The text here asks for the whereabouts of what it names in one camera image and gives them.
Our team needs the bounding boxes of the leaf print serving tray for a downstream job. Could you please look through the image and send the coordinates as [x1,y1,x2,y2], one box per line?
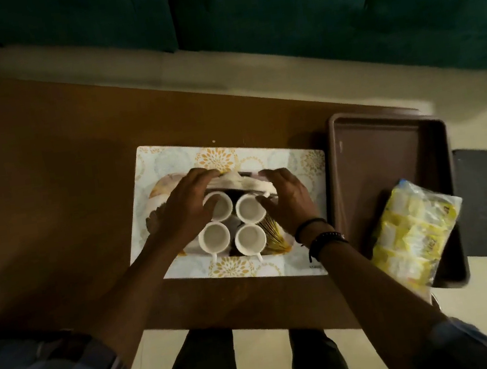
[140,157,297,273]

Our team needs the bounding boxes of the long green sofa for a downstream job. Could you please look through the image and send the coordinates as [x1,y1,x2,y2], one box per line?
[168,0,487,119]

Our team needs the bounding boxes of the thin black wristband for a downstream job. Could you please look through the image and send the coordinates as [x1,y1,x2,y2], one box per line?
[292,216,332,247]

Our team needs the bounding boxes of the white paper napkins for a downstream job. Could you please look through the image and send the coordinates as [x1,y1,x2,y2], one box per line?
[218,165,278,203]

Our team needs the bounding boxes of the person's left forearm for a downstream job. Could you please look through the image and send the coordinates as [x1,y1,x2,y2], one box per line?
[76,232,197,369]

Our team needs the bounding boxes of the brown wooden table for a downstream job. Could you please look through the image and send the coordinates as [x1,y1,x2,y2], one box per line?
[0,12,466,369]

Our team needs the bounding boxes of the green armchair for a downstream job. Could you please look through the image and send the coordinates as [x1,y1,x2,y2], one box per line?
[0,0,180,77]

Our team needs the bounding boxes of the white ceramic cup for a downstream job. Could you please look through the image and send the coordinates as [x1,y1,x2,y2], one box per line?
[233,191,270,227]
[201,189,236,224]
[196,219,235,266]
[232,221,271,265]

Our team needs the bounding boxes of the floral placemat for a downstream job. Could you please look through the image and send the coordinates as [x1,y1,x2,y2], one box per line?
[114,120,343,303]

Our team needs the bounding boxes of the brown plastic tray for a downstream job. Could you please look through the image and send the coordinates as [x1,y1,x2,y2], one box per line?
[315,98,474,306]

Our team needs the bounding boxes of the person's left hand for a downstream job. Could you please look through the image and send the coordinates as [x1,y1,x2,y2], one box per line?
[139,164,232,251]

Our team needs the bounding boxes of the clear zip bag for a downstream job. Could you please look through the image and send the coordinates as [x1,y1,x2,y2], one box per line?
[360,171,476,308]

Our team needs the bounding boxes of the black beaded bracelet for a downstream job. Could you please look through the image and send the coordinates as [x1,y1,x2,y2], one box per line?
[305,229,352,264]

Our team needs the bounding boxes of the person's right hand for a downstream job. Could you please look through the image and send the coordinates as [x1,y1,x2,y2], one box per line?
[253,162,324,240]

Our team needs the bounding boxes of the person's right forearm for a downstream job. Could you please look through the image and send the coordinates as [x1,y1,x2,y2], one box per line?
[315,227,455,369]

